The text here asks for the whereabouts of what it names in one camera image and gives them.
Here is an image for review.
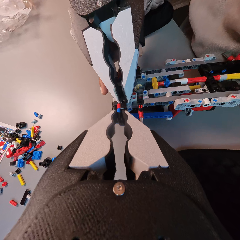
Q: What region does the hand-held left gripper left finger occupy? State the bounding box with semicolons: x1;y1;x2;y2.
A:
69;110;116;170

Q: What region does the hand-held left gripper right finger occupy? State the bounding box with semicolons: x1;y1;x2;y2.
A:
122;111;169;180

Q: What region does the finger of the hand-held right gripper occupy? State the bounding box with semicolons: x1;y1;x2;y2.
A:
111;7;139;103
82;27;122;103

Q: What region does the lego car model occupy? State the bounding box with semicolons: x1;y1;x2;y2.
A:
112;53;240;124

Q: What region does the pile of mixed lego pieces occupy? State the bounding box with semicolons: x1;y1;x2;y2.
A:
0;111;57;207

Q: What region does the person's right hand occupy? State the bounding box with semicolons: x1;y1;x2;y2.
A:
98;77;109;95

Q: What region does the clear plastic bag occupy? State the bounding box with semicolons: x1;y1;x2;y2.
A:
0;0;33;42

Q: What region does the holographic sticker sheet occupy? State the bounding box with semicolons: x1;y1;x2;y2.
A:
0;122;17;162

